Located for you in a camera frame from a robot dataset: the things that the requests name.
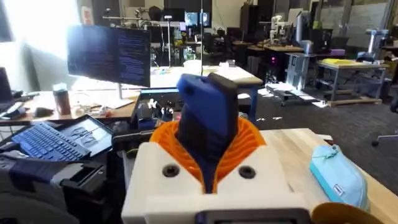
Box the white orange right gripper right finger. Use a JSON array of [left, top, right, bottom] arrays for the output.
[[214, 117, 309, 224]]

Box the wooden office desk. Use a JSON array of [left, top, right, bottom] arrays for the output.
[[0, 88, 141, 127]]

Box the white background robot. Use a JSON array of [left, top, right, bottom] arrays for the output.
[[267, 14, 294, 45]]

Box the grey metal cabinet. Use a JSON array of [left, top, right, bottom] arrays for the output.
[[285, 52, 311, 91]]

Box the brown tumbler with lid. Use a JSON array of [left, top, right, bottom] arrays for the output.
[[52, 82, 72, 116]]

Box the large computer monitor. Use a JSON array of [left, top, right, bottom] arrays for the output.
[[66, 24, 152, 110]]

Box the white orange right gripper left finger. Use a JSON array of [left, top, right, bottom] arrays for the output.
[[121, 120, 206, 224]]

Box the laptop with blue keyboard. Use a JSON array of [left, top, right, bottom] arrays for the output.
[[0, 114, 114, 162]]

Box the wooden workbench with metal legs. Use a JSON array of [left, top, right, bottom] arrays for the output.
[[315, 58, 391, 106]]

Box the black computer mouse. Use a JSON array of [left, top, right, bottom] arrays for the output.
[[33, 106, 55, 118]]

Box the black open equipment case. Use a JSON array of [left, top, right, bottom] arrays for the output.
[[130, 88, 185, 129]]

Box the light blue zip bag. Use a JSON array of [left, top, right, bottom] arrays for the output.
[[308, 144, 371, 213]]

